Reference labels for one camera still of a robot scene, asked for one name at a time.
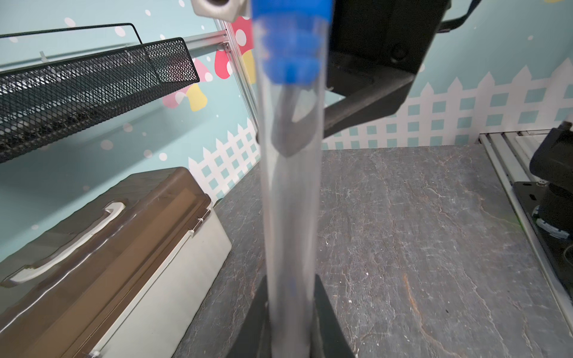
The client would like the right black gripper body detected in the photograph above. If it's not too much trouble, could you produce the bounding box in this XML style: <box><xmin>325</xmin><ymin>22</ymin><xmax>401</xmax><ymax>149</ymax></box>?
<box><xmin>324</xmin><ymin>1</ymin><xmax>450</xmax><ymax>137</ymax></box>

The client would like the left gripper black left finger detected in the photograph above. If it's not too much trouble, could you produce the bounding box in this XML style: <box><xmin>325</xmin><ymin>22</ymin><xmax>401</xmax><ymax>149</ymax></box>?
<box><xmin>226</xmin><ymin>277</ymin><xmax>272</xmax><ymax>358</ymax></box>

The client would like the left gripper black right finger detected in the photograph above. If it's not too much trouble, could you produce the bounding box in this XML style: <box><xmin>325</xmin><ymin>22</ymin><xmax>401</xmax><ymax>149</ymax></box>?
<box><xmin>310</xmin><ymin>274</ymin><xmax>355</xmax><ymax>358</ymax></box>

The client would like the blue stopper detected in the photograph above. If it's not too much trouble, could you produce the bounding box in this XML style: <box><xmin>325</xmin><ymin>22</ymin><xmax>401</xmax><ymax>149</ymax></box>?
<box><xmin>252</xmin><ymin>1</ymin><xmax>334</xmax><ymax>87</ymax></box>

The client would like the clear test tube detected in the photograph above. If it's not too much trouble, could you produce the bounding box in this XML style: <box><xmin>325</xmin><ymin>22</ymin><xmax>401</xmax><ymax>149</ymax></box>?
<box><xmin>252</xmin><ymin>8</ymin><xmax>331</xmax><ymax>358</ymax></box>

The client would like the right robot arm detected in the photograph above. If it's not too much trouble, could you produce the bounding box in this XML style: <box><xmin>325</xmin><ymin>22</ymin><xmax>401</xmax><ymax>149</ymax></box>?
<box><xmin>324</xmin><ymin>1</ymin><xmax>572</xmax><ymax>240</ymax></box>

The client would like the brown lid storage box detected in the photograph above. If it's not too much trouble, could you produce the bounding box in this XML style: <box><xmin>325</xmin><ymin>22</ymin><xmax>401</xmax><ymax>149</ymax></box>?
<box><xmin>1</xmin><ymin>167</ymin><xmax>231</xmax><ymax>357</ymax></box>

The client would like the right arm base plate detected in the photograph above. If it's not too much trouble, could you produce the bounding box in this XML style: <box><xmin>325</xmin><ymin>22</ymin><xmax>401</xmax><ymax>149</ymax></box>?
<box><xmin>513</xmin><ymin>182</ymin><xmax>572</xmax><ymax>295</ymax></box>

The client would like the black mesh wall basket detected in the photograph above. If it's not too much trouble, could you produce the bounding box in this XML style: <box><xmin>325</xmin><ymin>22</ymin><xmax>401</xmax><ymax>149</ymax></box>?
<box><xmin>1</xmin><ymin>37</ymin><xmax>200</xmax><ymax>163</ymax></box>

